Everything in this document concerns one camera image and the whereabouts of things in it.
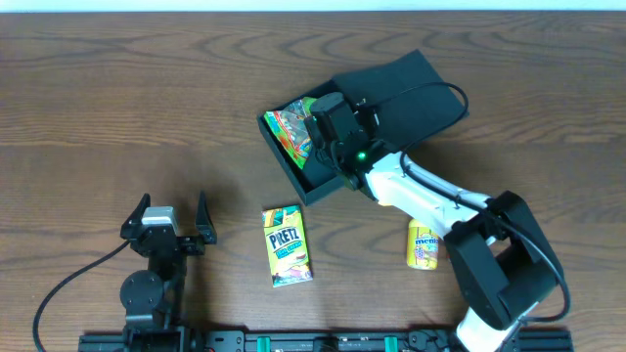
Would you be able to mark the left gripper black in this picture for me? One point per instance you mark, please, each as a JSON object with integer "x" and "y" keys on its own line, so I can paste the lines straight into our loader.
{"x": 183, "y": 243}

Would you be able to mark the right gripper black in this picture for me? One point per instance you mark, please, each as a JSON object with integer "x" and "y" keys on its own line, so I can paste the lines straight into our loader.
{"x": 316, "y": 135}

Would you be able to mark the Haribo gummy bag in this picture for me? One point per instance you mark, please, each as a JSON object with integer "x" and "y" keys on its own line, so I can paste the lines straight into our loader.
{"x": 288, "y": 126}

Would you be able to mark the black gift box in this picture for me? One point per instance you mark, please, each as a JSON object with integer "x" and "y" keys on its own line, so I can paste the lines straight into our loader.
{"x": 412, "y": 96}

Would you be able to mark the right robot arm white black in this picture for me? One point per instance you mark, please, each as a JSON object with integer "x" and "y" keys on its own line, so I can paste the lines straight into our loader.
{"x": 505, "y": 268}

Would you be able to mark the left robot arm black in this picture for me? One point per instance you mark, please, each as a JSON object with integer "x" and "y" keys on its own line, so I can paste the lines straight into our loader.
{"x": 152, "y": 298}

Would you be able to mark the yellow Pretz snack box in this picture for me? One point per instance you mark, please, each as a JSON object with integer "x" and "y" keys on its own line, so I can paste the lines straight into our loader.
{"x": 286, "y": 245}

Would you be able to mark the yellow Mentos bottle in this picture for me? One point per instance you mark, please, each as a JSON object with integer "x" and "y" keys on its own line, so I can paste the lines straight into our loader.
{"x": 422, "y": 247}

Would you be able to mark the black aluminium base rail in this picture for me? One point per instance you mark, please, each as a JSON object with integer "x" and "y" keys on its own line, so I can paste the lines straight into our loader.
{"x": 239, "y": 341}

